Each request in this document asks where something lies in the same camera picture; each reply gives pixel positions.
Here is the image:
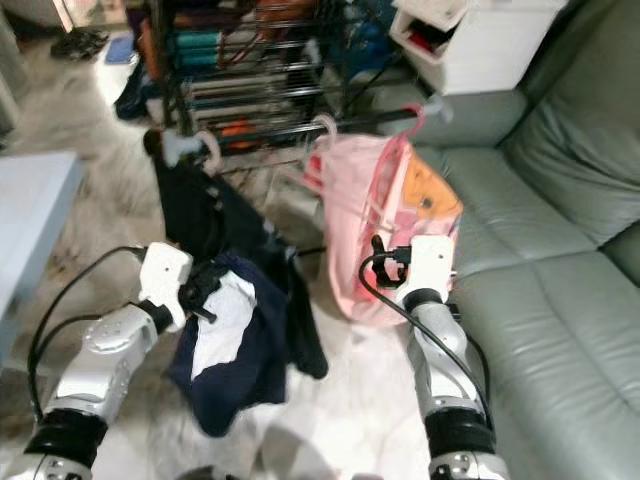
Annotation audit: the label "navy garment with white patch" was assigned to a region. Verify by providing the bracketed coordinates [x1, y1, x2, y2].
[168, 252, 291, 439]

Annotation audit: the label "pale pink plastic hanger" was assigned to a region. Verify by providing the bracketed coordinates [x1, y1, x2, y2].
[310, 113, 339, 149]

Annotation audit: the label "pink cartoon print shirt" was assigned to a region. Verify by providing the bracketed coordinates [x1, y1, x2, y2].
[305, 135, 464, 329]

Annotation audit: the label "black garment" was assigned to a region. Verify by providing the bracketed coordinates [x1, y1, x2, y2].
[155, 160, 329, 381]

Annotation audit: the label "grey green leather sofa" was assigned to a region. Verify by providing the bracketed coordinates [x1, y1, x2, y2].
[370, 0, 640, 480]

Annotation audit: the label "black metal drying rack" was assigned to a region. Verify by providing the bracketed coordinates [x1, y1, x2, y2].
[145, 0, 456, 176]

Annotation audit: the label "pale blue plastic table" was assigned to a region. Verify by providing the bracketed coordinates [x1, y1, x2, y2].
[0, 152, 86, 341]

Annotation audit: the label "blue storage bag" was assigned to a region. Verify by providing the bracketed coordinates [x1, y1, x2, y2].
[345, 15, 391, 81]

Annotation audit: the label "white storage box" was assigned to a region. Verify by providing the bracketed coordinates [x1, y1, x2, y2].
[390, 0, 566, 96]

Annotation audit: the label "teal cushion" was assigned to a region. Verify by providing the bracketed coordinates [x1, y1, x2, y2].
[175, 30, 226, 63]

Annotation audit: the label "blue floor mat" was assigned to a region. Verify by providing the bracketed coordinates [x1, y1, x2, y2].
[105, 35, 136, 66]

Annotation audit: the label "dark sandals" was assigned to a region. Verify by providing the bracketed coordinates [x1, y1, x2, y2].
[50, 30, 106, 59]

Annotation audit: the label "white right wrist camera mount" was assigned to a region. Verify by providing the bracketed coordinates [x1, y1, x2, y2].
[405, 235, 456, 296]

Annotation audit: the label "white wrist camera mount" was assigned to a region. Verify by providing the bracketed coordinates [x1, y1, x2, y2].
[405, 235, 456, 296]
[135, 243, 193, 331]

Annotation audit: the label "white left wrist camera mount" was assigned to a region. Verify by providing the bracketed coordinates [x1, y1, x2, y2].
[135, 243, 193, 331]

